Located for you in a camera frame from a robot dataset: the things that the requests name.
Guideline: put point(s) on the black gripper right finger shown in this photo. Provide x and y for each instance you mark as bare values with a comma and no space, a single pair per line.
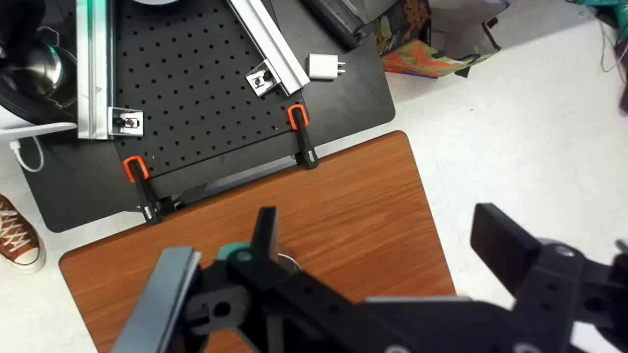
507,245

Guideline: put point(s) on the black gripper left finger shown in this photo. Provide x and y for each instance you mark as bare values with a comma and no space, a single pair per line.
265,241

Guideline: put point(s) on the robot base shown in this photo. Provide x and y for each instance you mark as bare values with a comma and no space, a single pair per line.
26,45

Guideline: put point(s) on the black orange spring clamp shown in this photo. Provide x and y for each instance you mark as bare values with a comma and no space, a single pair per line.
147,192
303,151

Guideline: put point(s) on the black platform top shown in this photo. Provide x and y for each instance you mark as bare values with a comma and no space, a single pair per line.
346,107

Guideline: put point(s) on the black perforated breadboard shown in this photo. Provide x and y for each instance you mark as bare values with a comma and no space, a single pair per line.
197,78

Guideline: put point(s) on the white USB charger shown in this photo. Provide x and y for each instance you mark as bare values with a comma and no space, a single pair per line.
324,64

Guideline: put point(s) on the colourful patterned bag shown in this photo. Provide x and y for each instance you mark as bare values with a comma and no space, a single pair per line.
418,56

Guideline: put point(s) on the black case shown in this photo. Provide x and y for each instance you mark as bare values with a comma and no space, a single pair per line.
340,19

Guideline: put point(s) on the brown white sneaker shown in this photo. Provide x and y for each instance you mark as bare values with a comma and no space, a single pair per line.
16,237

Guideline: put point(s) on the teal green bundle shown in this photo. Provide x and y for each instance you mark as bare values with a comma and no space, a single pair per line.
601,7

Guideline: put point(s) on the grey wrist mount plate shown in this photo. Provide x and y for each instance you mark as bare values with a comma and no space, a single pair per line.
163,294

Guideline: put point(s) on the silver corner bracket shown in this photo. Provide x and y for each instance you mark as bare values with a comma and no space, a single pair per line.
263,78
128,121

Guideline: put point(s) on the aluminium profile rail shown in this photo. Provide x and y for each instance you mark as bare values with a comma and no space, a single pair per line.
95,64
271,45

